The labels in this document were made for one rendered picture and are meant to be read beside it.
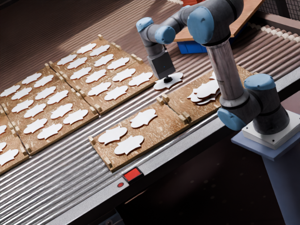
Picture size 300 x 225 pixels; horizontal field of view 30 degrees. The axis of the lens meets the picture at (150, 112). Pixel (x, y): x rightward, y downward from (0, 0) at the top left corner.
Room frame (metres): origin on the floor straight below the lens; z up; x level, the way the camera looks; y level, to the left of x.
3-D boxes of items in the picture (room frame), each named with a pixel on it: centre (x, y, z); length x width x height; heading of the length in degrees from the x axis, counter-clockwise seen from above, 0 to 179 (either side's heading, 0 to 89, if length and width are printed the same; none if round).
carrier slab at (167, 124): (2.31, 0.10, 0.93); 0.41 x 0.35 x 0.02; 101
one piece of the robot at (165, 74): (2.29, -0.14, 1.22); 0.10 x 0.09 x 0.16; 10
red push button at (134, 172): (2.00, 0.18, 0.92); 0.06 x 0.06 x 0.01; 14
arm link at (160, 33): (2.19, -0.19, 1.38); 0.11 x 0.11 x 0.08; 25
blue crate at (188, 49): (2.96, -0.51, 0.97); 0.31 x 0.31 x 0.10; 44
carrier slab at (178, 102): (2.39, -0.32, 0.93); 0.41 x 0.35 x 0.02; 100
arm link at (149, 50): (2.28, -0.14, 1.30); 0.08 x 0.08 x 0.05
